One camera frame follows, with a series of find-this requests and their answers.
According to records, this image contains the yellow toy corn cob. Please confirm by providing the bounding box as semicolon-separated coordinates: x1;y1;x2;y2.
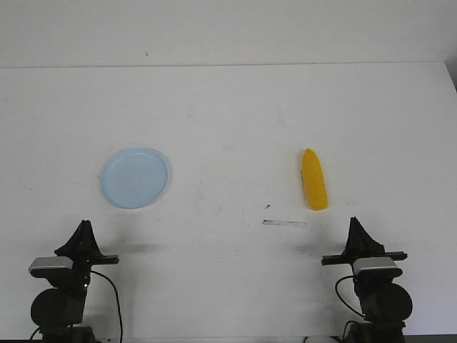
301;149;328;211

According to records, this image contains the vertical clear tape strip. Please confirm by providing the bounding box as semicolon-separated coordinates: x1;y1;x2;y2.
299;168;306;199

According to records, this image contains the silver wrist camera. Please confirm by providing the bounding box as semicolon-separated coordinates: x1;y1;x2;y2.
352;257;403;277
29;257;74;278

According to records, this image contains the light blue round plate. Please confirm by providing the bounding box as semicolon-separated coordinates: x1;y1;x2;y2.
99;147;171;209

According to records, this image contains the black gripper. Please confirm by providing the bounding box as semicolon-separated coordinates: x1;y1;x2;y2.
321;217;408;266
54;220;119;276

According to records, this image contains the horizontal clear tape strip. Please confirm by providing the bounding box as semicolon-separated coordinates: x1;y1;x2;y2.
262;219;308;227

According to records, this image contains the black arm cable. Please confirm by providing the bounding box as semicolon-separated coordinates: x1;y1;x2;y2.
89;270;124;342
334;274;365;319

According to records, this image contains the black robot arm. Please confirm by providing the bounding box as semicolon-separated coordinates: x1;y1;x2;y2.
321;217;413;342
29;220;124;342

